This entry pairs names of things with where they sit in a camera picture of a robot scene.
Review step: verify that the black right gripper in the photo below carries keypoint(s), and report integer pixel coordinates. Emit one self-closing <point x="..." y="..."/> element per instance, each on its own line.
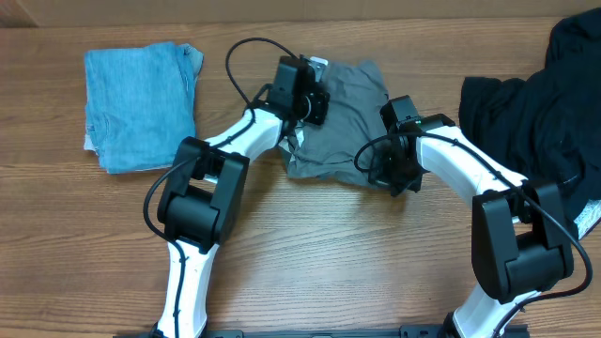
<point x="392" y="176"/>

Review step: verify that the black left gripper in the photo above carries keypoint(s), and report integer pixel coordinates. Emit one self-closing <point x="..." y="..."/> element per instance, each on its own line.
<point x="317" y="109"/>

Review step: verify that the grey shorts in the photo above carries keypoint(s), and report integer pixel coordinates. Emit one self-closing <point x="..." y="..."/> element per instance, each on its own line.
<point x="357" y="93"/>

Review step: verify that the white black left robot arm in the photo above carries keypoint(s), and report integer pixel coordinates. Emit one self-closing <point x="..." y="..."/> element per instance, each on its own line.
<point x="202" y="193"/>

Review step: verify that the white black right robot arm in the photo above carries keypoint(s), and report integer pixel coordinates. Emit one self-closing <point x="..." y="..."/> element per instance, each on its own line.
<point x="521" y="245"/>

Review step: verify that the black garment pile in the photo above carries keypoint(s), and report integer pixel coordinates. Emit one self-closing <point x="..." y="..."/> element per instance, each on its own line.
<point x="548" y="126"/>

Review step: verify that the folded blue denim jeans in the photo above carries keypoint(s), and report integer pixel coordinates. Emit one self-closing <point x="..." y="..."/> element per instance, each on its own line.
<point x="139" y="104"/>

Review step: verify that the white patterned garment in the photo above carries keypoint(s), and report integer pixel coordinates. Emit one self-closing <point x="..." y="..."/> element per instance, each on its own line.
<point x="588" y="218"/>

